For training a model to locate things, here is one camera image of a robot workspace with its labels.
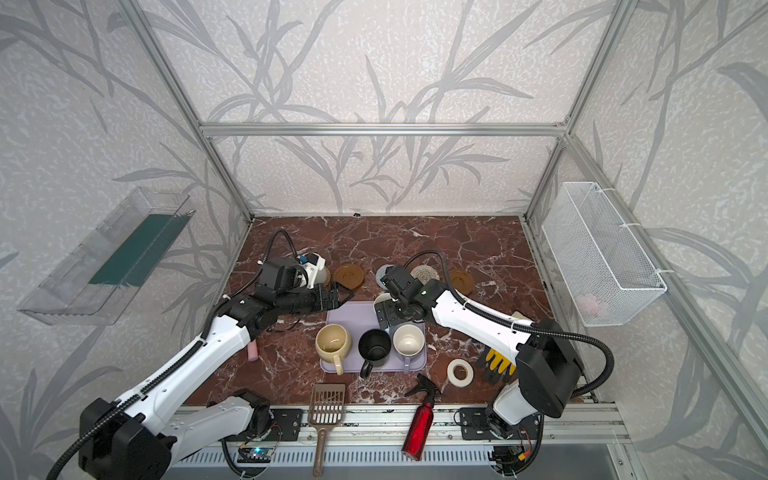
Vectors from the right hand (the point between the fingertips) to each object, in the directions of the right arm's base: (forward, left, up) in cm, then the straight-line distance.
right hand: (392, 303), depth 83 cm
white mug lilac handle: (-7, -5, -10) cm, 13 cm away
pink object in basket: (-5, -49, +10) cm, 50 cm away
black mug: (-10, +5, -9) cm, 14 cm away
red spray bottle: (-31, -6, -7) cm, 32 cm away
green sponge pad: (-1, +52, +26) cm, 58 cm away
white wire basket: (-6, -45, +24) cm, 52 cm away
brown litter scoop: (-25, +17, -11) cm, 32 cm away
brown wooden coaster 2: (+14, -23, -12) cm, 30 cm away
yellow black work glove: (-13, -30, -9) cm, 34 cm away
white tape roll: (-17, -16, -10) cm, 26 cm away
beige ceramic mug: (-7, +17, -10) cm, 21 cm away
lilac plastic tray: (+2, +11, -12) cm, 16 cm away
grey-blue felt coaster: (+18, +5, -11) cm, 21 cm away
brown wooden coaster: (+16, +15, -11) cm, 25 cm away
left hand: (0, +11, +9) cm, 14 cm away
